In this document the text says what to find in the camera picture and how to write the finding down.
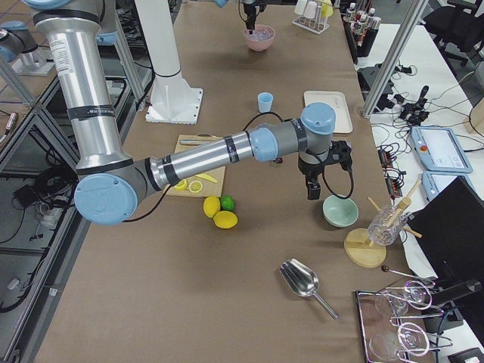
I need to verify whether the clear ice cubes pile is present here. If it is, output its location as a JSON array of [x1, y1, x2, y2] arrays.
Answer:
[[245, 27, 274, 42]]

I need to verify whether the white cup rack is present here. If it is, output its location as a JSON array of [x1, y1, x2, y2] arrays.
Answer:
[[292, 0, 334, 35]]

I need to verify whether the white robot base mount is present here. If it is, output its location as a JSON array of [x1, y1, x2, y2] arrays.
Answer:
[[135, 0, 203, 125]]

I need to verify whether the teach pendant near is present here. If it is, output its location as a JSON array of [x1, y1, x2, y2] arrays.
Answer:
[[421, 171, 473, 202]]

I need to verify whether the green lime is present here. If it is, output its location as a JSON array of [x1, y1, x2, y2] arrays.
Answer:
[[220, 195, 235, 212]]

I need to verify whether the whole lemon near board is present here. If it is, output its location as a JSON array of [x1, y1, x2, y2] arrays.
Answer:
[[203, 196, 221, 219]]

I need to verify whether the light blue plastic cup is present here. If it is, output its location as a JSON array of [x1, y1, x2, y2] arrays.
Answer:
[[257, 92, 274, 113]]

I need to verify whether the teach pendant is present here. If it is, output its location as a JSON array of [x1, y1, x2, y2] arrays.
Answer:
[[421, 171, 473, 202], [411, 126, 473, 174]]

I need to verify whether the cream rabbit tray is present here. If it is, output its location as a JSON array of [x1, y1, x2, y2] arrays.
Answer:
[[303, 90, 354, 135]]

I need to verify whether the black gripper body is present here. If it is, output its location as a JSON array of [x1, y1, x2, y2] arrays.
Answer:
[[241, 0, 265, 23], [298, 150, 329, 185]]

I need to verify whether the whole lemon outer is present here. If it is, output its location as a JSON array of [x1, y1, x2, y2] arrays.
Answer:
[[213, 210, 238, 229]]

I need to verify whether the green ceramic bowl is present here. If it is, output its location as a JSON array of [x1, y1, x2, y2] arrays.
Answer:
[[322, 196, 359, 228]]

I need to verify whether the bamboo cutting board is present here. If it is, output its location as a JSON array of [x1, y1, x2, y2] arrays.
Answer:
[[168, 134, 225, 198]]

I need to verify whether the clear patterned glass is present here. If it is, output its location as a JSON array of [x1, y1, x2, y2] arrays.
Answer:
[[368, 205, 408, 246]]

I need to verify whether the lemon half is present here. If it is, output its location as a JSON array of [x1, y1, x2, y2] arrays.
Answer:
[[173, 179, 188, 191], [188, 180, 203, 194]]

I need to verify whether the pink bowl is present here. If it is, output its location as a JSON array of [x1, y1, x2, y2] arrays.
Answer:
[[243, 24, 275, 52]]

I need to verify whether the teach pendant far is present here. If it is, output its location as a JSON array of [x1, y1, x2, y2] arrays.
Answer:
[[411, 126, 473, 174]]

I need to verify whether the lemon half lower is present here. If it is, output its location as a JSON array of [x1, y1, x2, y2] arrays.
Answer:
[[188, 180, 203, 194]]

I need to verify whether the lemon half upper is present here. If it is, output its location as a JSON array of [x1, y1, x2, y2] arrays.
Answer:
[[173, 179, 188, 191]]

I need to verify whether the metal ice scoop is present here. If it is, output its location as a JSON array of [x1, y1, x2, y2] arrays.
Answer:
[[279, 258, 339, 319]]

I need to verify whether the wooden glass stand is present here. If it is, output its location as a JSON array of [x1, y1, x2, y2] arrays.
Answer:
[[344, 180, 422, 268]]

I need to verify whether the wire glass holder tray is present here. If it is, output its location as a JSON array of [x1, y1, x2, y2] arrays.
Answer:
[[355, 280, 453, 362]]

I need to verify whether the steel muddler black tip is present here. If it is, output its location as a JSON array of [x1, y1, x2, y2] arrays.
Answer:
[[178, 139, 215, 147]]

